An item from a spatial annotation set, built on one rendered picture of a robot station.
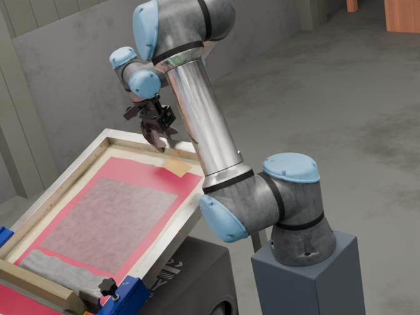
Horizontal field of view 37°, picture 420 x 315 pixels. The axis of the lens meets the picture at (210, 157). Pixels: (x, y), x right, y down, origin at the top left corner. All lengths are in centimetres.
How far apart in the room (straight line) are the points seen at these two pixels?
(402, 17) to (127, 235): 527
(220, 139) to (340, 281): 44
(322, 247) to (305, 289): 10
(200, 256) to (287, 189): 69
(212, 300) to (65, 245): 47
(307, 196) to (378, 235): 224
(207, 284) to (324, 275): 58
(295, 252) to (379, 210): 240
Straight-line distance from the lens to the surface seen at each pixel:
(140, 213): 183
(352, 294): 156
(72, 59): 513
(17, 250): 201
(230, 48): 641
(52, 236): 196
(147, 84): 169
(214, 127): 131
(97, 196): 199
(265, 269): 148
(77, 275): 177
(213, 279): 195
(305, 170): 134
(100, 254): 179
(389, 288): 324
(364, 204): 386
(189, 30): 133
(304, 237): 141
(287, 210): 135
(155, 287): 190
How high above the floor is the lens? 207
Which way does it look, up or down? 26 degrees down
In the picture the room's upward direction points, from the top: 13 degrees counter-clockwise
